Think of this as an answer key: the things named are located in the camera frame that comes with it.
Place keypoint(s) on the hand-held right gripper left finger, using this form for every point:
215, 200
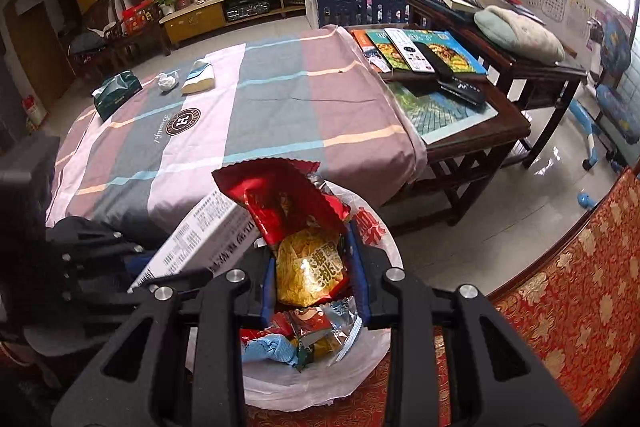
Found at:
270, 297

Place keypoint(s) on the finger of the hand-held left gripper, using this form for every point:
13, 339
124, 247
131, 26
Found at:
100, 294
90, 237

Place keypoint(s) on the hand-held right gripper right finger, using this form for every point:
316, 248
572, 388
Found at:
361, 287

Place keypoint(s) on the white cardboard box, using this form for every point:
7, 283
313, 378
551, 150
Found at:
200, 232

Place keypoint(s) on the red snack packet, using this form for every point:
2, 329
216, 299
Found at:
280, 197

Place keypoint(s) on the white plastic trash bag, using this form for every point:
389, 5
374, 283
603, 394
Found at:
320, 387

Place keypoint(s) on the silver blue snack packet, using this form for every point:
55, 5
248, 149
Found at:
342, 322

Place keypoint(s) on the small red snack wrapper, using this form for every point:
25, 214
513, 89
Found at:
307, 318

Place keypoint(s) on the yellow snack packet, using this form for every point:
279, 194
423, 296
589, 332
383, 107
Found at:
307, 267

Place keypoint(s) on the red white container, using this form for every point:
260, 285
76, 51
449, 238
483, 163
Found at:
35, 112

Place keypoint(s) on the green tissue box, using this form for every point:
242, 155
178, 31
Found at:
116, 97

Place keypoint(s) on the wooden door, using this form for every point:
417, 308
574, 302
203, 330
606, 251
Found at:
35, 52

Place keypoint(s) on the crumpled white plastic bag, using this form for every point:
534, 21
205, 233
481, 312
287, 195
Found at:
168, 82

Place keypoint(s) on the dark bag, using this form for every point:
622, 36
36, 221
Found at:
87, 43

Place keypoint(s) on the cream paper packet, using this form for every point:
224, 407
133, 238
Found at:
196, 83

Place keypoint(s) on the low dark wooden table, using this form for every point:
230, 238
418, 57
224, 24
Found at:
450, 122

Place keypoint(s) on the striped tablecloth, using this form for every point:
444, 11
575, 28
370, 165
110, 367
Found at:
280, 107

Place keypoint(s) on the small blue packet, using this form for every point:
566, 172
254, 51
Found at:
202, 67

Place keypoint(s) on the red gold patterned seat cushion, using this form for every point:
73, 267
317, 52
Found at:
575, 332

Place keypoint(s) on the wide black remote control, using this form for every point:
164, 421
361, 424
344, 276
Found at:
462, 89

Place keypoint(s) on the red gift box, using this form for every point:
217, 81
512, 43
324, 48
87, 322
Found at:
140, 16

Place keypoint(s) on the small white remote control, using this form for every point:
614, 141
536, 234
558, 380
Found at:
380, 64

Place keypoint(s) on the yellow wooden television cabinet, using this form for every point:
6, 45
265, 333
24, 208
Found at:
192, 22

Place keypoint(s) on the green picture book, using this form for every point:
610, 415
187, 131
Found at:
387, 49

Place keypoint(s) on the small blue toy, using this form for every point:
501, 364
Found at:
586, 201

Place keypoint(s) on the orange picture book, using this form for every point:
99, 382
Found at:
364, 43

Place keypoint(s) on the blue picture book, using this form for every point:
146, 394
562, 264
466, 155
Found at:
460, 54

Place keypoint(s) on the black audio receiver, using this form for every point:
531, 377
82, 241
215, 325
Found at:
247, 9

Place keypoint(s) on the tall dark wooden table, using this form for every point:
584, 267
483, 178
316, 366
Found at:
540, 72

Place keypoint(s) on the grey green cushion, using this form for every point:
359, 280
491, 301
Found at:
520, 34

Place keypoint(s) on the blue child chair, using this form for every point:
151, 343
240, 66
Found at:
617, 102

